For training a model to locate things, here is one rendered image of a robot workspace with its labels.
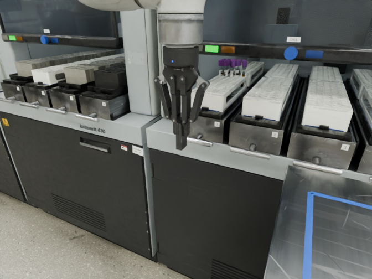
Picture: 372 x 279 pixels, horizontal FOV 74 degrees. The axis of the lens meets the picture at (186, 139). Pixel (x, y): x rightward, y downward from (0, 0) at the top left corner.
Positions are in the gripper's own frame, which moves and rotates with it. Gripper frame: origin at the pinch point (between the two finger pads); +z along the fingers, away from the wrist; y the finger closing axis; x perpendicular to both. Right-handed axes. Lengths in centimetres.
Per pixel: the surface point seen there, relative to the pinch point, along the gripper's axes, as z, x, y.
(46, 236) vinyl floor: 80, -6, 85
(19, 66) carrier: -7, -20, 89
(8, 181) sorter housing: 58, -12, 118
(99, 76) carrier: -6.3, -19.4, 43.0
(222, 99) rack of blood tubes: -5.1, -15.7, -4.8
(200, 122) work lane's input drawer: 1.1, -11.8, 0.1
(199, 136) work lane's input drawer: 4.7, -10.4, -0.5
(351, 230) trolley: -1.8, 19.1, -33.3
